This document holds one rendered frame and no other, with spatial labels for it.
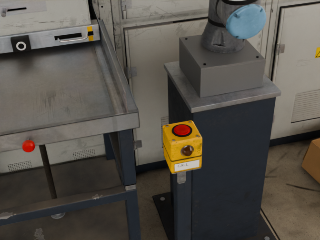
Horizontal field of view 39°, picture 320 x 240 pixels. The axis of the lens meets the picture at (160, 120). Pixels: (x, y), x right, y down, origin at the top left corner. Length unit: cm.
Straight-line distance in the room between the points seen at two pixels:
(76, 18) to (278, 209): 125
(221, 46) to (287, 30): 68
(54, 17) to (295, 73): 122
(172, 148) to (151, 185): 119
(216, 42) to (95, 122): 52
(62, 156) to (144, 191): 43
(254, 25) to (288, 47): 84
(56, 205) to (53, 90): 36
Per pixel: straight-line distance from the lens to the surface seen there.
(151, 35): 191
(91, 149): 218
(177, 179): 117
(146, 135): 217
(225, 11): 137
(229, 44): 153
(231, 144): 162
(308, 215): 220
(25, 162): 220
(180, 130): 109
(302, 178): 237
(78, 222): 190
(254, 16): 136
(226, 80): 150
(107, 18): 187
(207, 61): 148
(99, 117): 126
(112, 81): 142
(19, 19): 162
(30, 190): 209
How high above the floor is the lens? 156
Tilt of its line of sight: 36 degrees down
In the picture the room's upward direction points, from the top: 2 degrees counter-clockwise
